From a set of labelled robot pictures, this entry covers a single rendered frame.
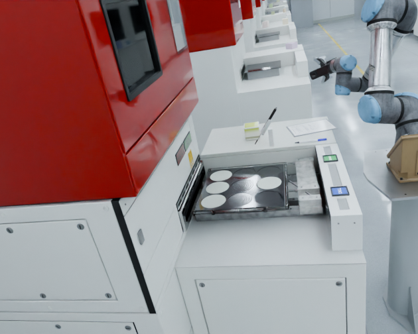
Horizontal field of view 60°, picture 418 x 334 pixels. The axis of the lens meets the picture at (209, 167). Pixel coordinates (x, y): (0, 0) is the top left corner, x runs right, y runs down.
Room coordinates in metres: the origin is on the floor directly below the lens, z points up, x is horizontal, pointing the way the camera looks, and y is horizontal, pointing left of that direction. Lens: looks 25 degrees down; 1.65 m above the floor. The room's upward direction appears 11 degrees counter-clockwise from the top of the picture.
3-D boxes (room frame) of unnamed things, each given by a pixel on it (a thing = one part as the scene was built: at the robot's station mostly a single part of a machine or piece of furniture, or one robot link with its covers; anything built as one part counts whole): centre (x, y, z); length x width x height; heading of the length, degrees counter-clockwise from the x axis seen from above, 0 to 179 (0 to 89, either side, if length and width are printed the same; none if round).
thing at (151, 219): (1.21, 0.14, 1.02); 0.82 x 0.03 x 0.40; 165
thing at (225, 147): (1.69, -0.31, 0.89); 0.62 x 0.35 x 0.14; 75
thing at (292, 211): (1.21, -0.15, 0.84); 0.50 x 0.02 x 0.03; 75
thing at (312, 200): (1.13, -0.34, 0.89); 0.08 x 0.03 x 0.03; 75
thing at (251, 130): (1.69, -0.25, 1.00); 0.07 x 0.07 x 0.07; 79
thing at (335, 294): (1.39, -0.24, 0.41); 0.97 x 0.64 x 0.82; 165
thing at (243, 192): (1.34, -0.12, 0.90); 0.34 x 0.34 x 0.01; 75
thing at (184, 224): (1.38, 0.08, 0.89); 0.44 x 0.02 x 0.10; 165
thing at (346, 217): (1.18, -0.46, 0.89); 0.55 x 0.09 x 0.14; 165
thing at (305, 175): (1.29, -0.38, 0.87); 0.36 x 0.08 x 0.03; 165
